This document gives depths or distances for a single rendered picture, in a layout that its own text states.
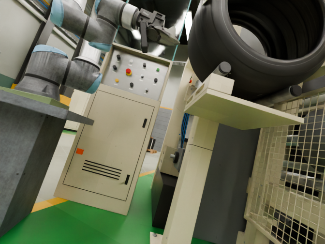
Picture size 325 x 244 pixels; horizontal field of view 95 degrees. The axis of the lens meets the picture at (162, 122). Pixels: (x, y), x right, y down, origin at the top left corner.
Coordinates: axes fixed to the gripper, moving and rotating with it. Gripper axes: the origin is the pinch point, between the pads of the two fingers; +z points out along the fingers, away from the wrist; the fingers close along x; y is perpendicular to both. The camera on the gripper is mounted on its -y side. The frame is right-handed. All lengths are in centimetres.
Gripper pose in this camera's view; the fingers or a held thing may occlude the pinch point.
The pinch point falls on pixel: (176, 43)
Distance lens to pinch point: 73.7
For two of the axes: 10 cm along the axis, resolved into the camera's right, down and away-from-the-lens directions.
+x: -0.8, 1.2, 9.9
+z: 9.2, 4.0, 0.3
